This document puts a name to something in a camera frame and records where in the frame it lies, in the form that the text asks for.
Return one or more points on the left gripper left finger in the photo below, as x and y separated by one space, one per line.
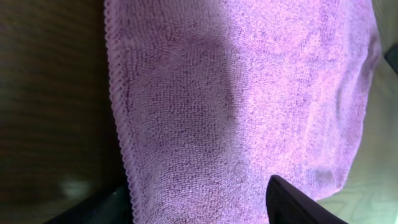
108 206

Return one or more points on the purple microfibre cloth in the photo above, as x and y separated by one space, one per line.
212 98

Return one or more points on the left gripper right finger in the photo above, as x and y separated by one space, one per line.
288 205

